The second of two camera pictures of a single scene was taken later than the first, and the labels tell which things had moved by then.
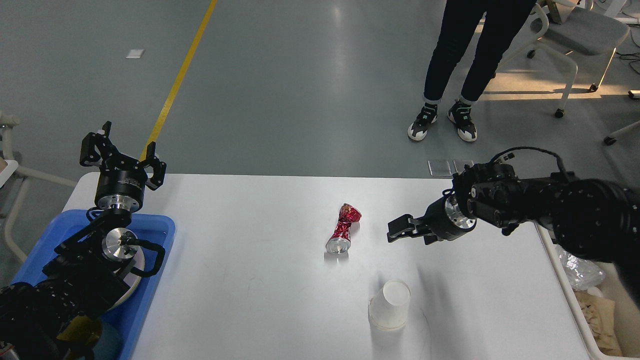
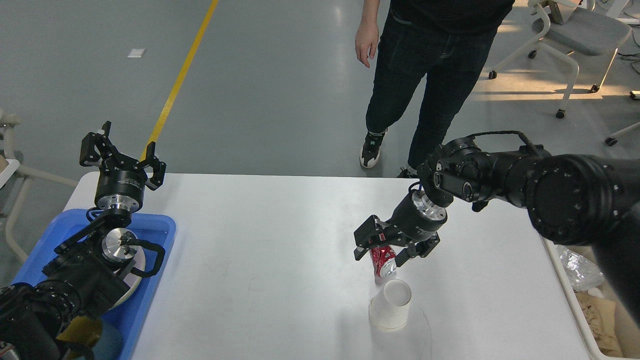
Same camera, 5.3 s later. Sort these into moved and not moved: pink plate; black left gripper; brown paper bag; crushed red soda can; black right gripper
Moved: crushed red soda can; black right gripper
Not moved: brown paper bag; pink plate; black left gripper
